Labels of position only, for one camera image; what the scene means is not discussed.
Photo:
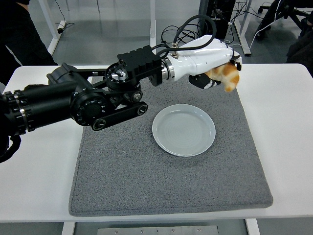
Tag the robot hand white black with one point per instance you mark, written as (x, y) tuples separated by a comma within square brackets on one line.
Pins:
[(207, 58)]

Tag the croissant bread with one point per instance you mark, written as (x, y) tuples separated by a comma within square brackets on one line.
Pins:
[(227, 76)]

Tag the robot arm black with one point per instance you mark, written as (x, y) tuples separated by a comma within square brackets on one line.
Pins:
[(61, 98)]

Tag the grey round plate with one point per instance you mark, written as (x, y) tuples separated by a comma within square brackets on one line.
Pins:
[(183, 131)]

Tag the grey metal plate with screws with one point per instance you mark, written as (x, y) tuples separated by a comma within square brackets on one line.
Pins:
[(156, 230)]

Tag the black computer tower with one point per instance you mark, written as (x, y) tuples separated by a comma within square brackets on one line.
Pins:
[(220, 27)]

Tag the white desk leg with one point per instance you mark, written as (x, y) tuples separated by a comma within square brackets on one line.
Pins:
[(244, 36), (152, 24), (47, 14)]

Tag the person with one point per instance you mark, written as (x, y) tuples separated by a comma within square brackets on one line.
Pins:
[(267, 22), (19, 36)]

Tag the black office chair base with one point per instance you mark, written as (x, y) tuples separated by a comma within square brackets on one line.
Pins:
[(293, 16)]

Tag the grey fabric mat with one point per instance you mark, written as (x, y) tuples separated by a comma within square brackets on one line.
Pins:
[(159, 183)]

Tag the white power strip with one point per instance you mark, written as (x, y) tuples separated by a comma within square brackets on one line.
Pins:
[(61, 26)]

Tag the white table leg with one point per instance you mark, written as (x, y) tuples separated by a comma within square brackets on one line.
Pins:
[(252, 227), (68, 228)]

